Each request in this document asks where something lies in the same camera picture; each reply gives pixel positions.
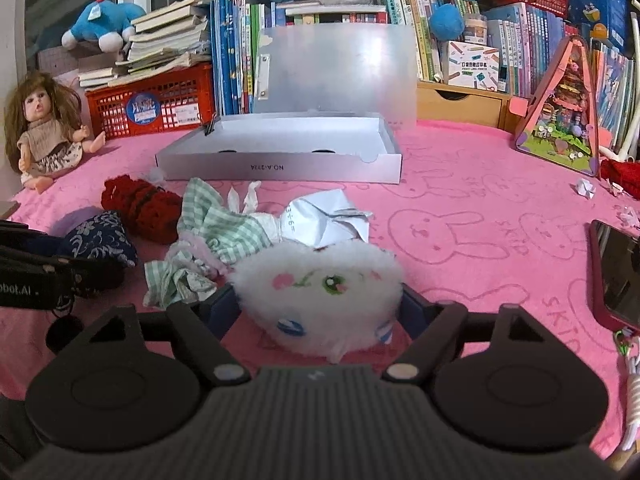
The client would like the blue printed carton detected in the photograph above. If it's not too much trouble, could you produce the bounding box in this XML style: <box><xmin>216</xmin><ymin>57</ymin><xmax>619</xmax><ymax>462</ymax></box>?
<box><xmin>564</xmin><ymin>0</ymin><xmax>629</xmax><ymax>54</ymax></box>

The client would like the small jar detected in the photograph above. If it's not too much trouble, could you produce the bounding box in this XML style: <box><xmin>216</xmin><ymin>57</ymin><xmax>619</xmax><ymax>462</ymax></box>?
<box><xmin>463</xmin><ymin>13</ymin><xmax>489</xmax><ymax>44</ymax></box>

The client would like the row of small books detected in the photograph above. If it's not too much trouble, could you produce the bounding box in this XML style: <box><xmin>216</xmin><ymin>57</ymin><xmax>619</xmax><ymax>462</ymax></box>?
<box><xmin>272</xmin><ymin>1</ymin><xmax>389</xmax><ymax>26</ymax></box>

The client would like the crumpled white paper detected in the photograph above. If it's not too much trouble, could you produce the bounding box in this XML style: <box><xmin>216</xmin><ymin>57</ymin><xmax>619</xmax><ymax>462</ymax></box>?
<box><xmin>284</xmin><ymin>189</ymin><xmax>374</xmax><ymax>250</ymax></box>

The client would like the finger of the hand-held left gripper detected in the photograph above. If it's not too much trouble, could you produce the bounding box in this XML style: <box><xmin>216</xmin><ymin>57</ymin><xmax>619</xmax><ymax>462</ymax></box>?
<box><xmin>60</xmin><ymin>256</ymin><xmax>127</xmax><ymax>297</ymax></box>
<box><xmin>0</xmin><ymin>219</ymin><xmax>68</xmax><ymax>262</ymax></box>

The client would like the brown-haired baby doll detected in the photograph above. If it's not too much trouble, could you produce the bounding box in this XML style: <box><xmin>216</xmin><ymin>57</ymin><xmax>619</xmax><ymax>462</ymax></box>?
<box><xmin>4</xmin><ymin>71</ymin><xmax>107</xmax><ymax>194</ymax></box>

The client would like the white phone strap cord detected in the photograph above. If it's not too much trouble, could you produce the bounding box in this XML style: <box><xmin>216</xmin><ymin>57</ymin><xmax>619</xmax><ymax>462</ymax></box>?
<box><xmin>606</xmin><ymin>329</ymin><xmax>640</xmax><ymax>452</ymax></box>

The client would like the white plush doll green dress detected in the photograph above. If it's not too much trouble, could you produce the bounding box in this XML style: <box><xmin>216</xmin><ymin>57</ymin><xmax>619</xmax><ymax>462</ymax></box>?
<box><xmin>144</xmin><ymin>177</ymin><xmax>407</xmax><ymax>363</ymax></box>

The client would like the red knitted cloth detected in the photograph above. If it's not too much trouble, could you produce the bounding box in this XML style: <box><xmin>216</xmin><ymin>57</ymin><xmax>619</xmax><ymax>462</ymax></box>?
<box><xmin>599</xmin><ymin>157</ymin><xmax>640</xmax><ymax>199</ymax></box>

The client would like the blue floral cloth pouch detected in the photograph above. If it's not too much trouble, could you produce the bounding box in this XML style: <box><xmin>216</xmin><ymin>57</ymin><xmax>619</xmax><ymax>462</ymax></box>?
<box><xmin>56</xmin><ymin>210</ymin><xmax>139</xmax><ymax>269</ymax></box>

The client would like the blue cat plush toy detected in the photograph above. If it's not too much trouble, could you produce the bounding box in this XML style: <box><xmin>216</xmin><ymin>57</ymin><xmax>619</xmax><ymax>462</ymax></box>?
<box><xmin>61</xmin><ymin>0</ymin><xmax>147</xmax><ymax>54</ymax></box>

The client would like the dark red knitted item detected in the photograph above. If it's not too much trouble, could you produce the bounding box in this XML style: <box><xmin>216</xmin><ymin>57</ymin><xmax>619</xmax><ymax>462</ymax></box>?
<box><xmin>101</xmin><ymin>174</ymin><xmax>184</xmax><ymax>247</ymax></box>

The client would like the pink triangular toy dollhouse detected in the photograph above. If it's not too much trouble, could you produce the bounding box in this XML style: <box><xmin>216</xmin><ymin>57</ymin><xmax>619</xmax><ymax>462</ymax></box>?
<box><xmin>509</xmin><ymin>35</ymin><xmax>602</xmax><ymax>177</ymax></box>

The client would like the wooden drawer organizer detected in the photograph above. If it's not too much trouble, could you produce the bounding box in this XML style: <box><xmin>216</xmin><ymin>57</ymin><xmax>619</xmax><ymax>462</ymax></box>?
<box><xmin>415</xmin><ymin>80</ymin><xmax>512</xmax><ymax>129</ymax></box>

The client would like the stack of worn books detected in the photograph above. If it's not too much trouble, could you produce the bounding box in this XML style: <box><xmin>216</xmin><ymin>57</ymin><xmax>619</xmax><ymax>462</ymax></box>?
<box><xmin>76</xmin><ymin>0</ymin><xmax>214</xmax><ymax>89</ymax></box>

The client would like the colourful printed cardboard box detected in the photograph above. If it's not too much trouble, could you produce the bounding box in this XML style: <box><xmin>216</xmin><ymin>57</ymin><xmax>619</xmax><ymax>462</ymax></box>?
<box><xmin>441</xmin><ymin>40</ymin><xmax>502</xmax><ymax>92</ymax></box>

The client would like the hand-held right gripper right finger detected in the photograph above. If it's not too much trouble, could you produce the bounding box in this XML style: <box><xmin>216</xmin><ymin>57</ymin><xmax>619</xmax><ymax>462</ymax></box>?
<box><xmin>381</xmin><ymin>284</ymin><xmax>547</xmax><ymax>386</ymax></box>

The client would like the phone in red case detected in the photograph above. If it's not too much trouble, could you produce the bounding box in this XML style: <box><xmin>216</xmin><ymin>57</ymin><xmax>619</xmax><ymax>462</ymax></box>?
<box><xmin>586</xmin><ymin>218</ymin><xmax>640</xmax><ymax>332</ymax></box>

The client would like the row of green white books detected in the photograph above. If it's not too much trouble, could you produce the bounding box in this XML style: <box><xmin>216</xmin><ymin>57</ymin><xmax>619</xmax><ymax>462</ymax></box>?
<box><xmin>374</xmin><ymin>0</ymin><xmax>482</xmax><ymax>84</ymax></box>

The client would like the silver box with translucent lid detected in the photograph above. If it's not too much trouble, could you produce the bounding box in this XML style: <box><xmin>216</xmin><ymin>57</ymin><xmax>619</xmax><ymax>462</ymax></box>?
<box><xmin>154</xmin><ymin>22</ymin><xmax>420</xmax><ymax>184</ymax></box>

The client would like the row of thin leaning books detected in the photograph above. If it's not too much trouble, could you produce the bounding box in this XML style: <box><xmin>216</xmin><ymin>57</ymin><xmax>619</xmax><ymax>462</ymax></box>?
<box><xmin>590</xmin><ymin>39</ymin><xmax>640</xmax><ymax>152</ymax></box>

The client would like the row of pastel books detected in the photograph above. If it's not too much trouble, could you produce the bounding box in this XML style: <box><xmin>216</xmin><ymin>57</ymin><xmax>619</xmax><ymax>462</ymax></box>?
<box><xmin>481</xmin><ymin>2</ymin><xmax>577</xmax><ymax>99</ymax></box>

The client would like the red plastic basket with label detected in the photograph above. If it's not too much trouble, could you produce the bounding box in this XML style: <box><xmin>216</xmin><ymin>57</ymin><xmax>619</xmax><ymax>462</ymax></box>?
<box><xmin>84</xmin><ymin>62</ymin><xmax>217</xmax><ymax>139</ymax></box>

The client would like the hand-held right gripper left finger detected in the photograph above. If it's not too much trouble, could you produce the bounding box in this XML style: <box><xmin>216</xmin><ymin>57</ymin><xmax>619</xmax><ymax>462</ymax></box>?
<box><xmin>91</xmin><ymin>282</ymin><xmax>252</xmax><ymax>387</ymax></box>

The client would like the row of tall blue books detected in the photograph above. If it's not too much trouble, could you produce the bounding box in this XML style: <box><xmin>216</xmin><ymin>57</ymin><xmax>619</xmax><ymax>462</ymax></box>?
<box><xmin>210</xmin><ymin>0</ymin><xmax>266</xmax><ymax>117</ymax></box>

